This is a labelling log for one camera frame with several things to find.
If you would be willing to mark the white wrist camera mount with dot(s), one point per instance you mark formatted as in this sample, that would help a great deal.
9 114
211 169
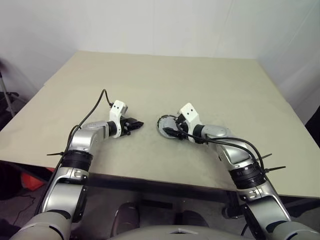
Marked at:
117 110
188 111

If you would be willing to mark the black zip tie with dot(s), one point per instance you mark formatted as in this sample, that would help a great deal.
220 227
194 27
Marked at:
265 157
55 154
275 169

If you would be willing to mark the red orange object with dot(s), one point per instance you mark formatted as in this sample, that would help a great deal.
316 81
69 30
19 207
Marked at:
31 181

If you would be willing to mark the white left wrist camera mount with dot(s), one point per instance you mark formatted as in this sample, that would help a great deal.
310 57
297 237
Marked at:
117 110

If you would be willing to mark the motor stator housing copper windings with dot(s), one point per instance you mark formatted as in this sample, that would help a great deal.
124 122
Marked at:
162 132

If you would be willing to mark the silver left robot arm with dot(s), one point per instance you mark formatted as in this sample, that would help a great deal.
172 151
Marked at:
82 140

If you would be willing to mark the silver round gear disc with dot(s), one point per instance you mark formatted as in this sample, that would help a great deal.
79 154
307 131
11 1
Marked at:
170 122

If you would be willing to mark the dark rounded shape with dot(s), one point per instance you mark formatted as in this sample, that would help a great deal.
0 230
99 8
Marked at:
193 220
128 216

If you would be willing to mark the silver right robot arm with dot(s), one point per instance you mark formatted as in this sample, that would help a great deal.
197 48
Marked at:
220 131

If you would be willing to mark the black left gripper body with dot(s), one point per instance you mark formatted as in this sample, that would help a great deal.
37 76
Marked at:
125 126

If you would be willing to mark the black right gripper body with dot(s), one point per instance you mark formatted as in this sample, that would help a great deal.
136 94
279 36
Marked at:
185 128

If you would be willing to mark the black table frame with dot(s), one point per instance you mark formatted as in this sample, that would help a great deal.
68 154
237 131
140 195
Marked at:
162 191

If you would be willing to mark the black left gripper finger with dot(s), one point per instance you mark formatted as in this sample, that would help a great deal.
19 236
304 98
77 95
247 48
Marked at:
133 127
136 122

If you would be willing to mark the grey robot torso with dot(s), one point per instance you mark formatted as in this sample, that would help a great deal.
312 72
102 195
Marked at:
175 233

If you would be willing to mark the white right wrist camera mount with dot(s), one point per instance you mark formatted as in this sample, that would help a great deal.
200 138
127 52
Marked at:
188 111

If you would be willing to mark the grey tripod stand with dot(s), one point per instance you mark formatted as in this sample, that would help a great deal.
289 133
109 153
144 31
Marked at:
6 97

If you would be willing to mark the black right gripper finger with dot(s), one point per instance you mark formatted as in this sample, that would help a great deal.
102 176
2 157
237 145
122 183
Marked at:
177 116
172 133

